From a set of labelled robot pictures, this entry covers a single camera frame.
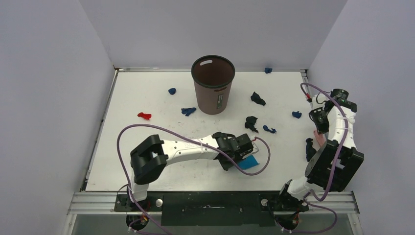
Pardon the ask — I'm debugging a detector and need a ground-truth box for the blue scrap right side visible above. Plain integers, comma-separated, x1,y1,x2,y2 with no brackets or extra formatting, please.
292,111,302,118

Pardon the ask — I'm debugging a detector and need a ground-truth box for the small blue paper scrap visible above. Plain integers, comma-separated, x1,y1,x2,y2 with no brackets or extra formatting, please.
263,125,277,134

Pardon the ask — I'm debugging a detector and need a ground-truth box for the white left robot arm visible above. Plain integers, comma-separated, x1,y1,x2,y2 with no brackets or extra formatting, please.
127,132,258,211

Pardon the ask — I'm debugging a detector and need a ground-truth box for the blue paper ball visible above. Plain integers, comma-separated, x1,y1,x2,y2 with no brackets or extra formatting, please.
168,88,177,95

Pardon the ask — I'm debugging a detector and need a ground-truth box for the red paper scrap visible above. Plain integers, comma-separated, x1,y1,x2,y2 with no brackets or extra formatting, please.
137,112,152,120

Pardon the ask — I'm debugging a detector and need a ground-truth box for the blue scrap at back wall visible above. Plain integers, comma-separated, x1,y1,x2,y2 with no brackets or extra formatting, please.
264,68,273,74

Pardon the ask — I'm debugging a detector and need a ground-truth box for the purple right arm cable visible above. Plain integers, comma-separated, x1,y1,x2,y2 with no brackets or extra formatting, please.
276,82,349,234

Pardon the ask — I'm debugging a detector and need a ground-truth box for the pink hand brush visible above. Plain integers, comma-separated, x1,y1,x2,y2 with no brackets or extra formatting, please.
313,130,326,147

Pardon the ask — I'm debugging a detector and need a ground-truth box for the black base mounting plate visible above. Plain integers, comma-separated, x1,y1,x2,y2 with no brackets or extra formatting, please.
113,191,310,228

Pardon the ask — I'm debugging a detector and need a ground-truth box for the blue plastic dustpan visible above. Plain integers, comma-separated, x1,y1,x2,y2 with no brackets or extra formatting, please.
237,155,259,170

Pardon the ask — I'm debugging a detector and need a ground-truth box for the brown waste bin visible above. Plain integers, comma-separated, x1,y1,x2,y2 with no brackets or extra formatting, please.
191,55,235,115

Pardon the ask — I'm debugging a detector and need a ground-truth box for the blue paper scrap near bin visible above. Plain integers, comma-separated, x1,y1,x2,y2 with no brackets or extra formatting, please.
181,107,197,117

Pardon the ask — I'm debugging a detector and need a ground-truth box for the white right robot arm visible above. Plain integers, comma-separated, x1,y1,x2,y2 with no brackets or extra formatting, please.
277,89,364,210

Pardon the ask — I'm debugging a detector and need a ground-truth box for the dark navy scrap behind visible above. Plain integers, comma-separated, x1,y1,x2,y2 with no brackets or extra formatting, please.
250,92,266,106

